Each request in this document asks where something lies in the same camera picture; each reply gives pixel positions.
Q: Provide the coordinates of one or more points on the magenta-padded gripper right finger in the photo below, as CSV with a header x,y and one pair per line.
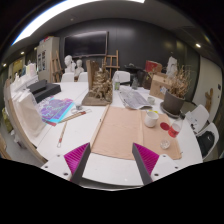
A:
x,y
165,165

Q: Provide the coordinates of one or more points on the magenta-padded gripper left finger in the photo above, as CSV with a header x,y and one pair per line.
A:
x,y
56,165

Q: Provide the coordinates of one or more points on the clear red-labelled drink bottle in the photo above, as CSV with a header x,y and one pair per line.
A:
x,y
174,130

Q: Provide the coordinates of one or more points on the flat round red coaster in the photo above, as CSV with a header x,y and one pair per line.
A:
x,y
164,126

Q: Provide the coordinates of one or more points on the black backpack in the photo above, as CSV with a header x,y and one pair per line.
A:
x,y
206,143

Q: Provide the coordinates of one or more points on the white ceramic mug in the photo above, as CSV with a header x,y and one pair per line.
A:
x,y
150,120

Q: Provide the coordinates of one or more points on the yellow marker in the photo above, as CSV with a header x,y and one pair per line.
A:
x,y
154,111

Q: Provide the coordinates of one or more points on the white plastic chair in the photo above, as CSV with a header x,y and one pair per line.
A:
x,y
213,128
67,77
198,116
82,77
121,77

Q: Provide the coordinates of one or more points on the white paper bag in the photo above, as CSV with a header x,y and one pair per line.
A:
x,y
28,113

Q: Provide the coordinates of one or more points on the small grey jar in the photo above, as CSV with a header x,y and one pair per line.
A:
x,y
78,107

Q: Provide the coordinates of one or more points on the potted dried branch plant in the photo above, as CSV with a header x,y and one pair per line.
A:
x,y
172,101

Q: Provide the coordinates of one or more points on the small white cup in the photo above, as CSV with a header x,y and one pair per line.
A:
x,y
151,100

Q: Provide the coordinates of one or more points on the open printed newspaper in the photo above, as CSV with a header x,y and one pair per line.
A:
x,y
133,99

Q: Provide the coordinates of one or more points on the flat black box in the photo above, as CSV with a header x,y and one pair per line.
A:
x,y
45,90

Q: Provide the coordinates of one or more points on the brown cardboard box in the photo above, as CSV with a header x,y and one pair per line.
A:
x,y
157,86

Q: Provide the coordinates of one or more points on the grey spray bottle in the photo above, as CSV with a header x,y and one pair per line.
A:
x,y
134,84

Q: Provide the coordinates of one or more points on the brown carved sculpture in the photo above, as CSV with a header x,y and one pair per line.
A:
x,y
100,88

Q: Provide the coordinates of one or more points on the white spray bottle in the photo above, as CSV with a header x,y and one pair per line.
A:
x,y
117,85

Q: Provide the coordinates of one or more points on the wooden easel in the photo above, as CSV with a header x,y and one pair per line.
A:
x,y
112,66
56,70

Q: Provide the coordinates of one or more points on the white plaster bust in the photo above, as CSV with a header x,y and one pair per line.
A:
x,y
69,63
79,68

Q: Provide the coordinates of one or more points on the red box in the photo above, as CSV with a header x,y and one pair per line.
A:
x,y
152,66

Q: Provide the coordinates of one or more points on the beige cabinet with posters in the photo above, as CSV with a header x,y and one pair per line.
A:
x,y
48,60

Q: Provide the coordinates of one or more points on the long ceiling light panel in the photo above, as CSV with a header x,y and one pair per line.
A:
x,y
60,11

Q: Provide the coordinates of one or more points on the wooden wall figure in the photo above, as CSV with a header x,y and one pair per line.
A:
x,y
209,98

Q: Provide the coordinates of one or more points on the black wall screen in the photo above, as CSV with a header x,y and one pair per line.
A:
x,y
86,44

